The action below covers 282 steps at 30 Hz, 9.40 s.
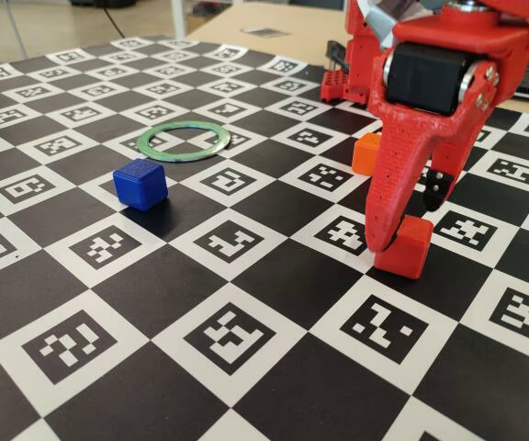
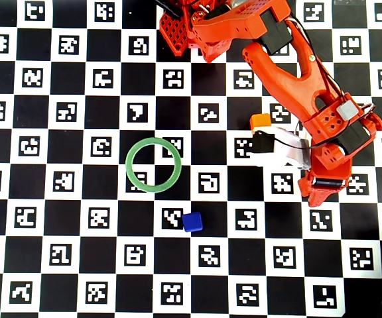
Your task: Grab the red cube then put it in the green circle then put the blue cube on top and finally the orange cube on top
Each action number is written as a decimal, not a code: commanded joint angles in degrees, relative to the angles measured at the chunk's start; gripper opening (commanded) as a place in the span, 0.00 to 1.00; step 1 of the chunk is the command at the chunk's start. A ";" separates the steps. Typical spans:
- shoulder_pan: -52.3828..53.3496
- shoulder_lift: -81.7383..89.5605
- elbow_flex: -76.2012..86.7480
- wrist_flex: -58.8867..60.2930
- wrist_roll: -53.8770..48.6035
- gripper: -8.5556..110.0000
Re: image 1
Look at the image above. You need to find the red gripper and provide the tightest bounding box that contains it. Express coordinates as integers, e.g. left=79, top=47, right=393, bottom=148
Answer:
left=367, top=16, right=529, bottom=213

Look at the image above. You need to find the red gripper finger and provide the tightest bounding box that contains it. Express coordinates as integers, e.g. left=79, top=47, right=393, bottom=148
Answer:
left=366, top=112, right=453, bottom=254

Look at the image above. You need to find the orange cube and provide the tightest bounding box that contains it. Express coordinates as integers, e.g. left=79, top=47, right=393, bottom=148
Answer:
left=351, top=132, right=382, bottom=177

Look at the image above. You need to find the red cube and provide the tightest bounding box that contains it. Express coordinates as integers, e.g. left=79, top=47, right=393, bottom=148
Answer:
left=374, top=215, right=433, bottom=280

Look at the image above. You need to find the blue cube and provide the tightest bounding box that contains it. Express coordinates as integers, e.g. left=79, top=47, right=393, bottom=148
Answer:
left=112, top=158, right=169, bottom=212

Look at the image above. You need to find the red lattice robot base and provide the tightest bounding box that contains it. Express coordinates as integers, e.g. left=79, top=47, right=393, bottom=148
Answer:
left=320, top=68, right=376, bottom=109

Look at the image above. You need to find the black white marker checkerboard mat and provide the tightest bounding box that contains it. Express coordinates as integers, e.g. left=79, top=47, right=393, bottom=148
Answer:
left=0, top=36, right=529, bottom=441

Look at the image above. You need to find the small printed marker paper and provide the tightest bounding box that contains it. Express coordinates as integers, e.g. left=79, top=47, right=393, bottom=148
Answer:
left=240, top=27, right=289, bottom=40

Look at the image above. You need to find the white table leg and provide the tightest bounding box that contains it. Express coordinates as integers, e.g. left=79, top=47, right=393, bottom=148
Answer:
left=171, top=0, right=187, bottom=39

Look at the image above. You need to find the green flat ring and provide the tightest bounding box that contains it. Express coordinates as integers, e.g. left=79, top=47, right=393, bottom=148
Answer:
left=136, top=120, right=231, bottom=164

